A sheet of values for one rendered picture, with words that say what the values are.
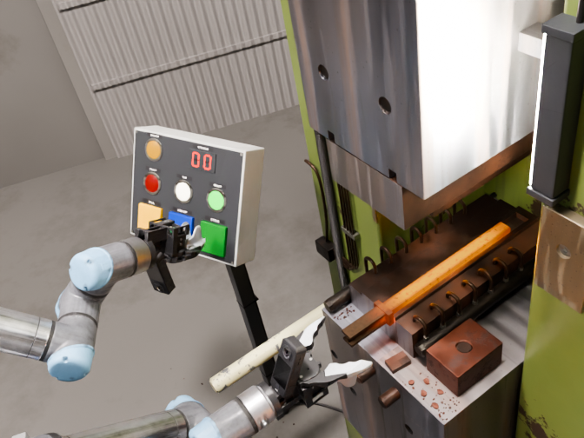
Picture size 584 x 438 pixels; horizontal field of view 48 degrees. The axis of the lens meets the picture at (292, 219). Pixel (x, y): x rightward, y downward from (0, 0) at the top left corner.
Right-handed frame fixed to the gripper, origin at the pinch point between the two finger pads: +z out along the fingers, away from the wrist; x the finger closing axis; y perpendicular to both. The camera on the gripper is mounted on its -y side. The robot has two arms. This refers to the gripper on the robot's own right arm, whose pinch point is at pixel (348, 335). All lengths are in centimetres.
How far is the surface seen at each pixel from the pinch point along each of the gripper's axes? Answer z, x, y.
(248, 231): 1.7, -39.8, -0.6
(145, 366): -29, -111, 100
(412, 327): 11.1, 6.3, 0.9
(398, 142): 9.9, 7.6, -45.1
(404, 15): 10, 10, -66
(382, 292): 13.0, -4.7, 1.1
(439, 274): 23.8, 0.8, -0.7
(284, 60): 123, -223, 70
